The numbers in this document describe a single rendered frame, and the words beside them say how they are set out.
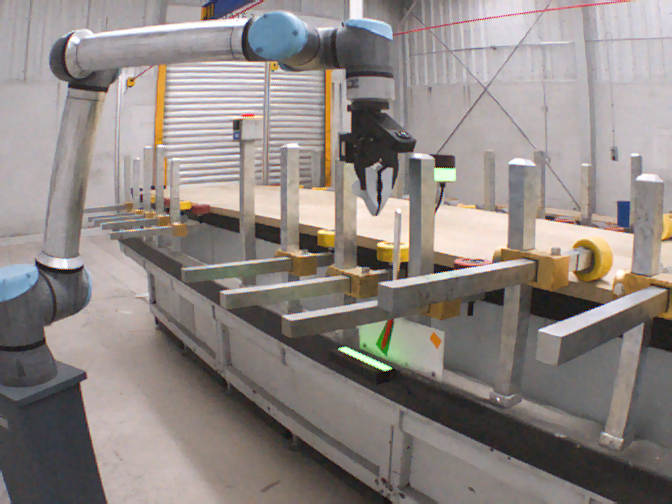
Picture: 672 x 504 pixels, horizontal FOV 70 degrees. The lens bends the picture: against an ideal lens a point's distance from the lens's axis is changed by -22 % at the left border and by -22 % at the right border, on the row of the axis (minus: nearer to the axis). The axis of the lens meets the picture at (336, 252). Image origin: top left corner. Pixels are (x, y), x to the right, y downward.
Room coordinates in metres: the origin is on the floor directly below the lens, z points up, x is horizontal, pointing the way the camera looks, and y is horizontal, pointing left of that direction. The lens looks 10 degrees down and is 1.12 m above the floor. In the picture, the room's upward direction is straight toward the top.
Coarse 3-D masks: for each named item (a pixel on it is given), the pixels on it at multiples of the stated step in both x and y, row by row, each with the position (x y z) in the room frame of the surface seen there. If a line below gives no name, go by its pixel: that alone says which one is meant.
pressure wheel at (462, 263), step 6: (462, 258) 1.14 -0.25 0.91; (468, 258) 1.14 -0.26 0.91; (474, 258) 1.12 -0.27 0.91; (480, 258) 1.14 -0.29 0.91; (456, 264) 1.10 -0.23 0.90; (462, 264) 1.09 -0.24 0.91; (468, 264) 1.08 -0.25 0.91; (474, 264) 1.08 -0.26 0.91; (480, 264) 1.08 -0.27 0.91; (486, 264) 1.08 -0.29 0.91; (468, 306) 1.11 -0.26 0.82; (468, 312) 1.11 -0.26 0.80
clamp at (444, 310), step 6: (450, 300) 1.01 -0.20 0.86; (456, 300) 1.02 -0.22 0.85; (432, 306) 1.02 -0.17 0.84; (438, 306) 1.01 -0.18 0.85; (444, 306) 1.01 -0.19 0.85; (450, 306) 1.01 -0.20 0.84; (456, 306) 1.02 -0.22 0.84; (426, 312) 1.04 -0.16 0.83; (432, 312) 1.02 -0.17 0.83; (438, 312) 1.01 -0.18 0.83; (444, 312) 1.01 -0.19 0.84; (450, 312) 1.02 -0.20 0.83; (456, 312) 1.02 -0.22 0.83; (438, 318) 1.01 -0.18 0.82; (444, 318) 1.01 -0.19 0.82
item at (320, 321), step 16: (352, 304) 0.98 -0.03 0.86; (368, 304) 0.97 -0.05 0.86; (288, 320) 0.88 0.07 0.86; (304, 320) 0.89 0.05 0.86; (320, 320) 0.91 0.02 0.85; (336, 320) 0.92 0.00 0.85; (352, 320) 0.94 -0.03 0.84; (368, 320) 0.96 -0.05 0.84; (384, 320) 0.98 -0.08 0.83; (288, 336) 0.89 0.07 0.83
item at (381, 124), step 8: (368, 112) 1.07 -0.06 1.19; (376, 112) 1.08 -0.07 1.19; (368, 120) 1.06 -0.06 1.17; (376, 120) 1.04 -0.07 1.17; (384, 120) 1.05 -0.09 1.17; (392, 120) 1.06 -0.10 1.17; (376, 128) 1.04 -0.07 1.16; (384, 128) 1.02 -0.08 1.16; (392, 128) 1.03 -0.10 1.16; (400, 128) 1.04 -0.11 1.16; (384, 136) 1.02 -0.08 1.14; (392, 136) 1.00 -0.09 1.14; (400, 136) 1.00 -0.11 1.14; (408, 136) 1.01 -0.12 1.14; (392, 144) 1.00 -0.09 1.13; (400, 144) 0.99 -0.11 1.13; (408, 144) 1.00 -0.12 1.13; (400, 152) 1.00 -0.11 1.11; (408, 152) 1.01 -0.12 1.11
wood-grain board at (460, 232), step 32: (192, 192) 3.24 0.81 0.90; (224, 192) 3.15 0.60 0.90; (256, 192) 3.08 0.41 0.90; (320, 192) 3.02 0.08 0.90; (320, 224) 1.72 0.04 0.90; (384, 224) 1.73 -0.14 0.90; (448, 224) 1.74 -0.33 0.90; (480, 224) 1.76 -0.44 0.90; (544, 224) 1.79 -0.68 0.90; (448, 256) 1.23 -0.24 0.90; (480, 256) 1.20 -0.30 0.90; (576, 288) 0.93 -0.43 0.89; (608, 288) 0.88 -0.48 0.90
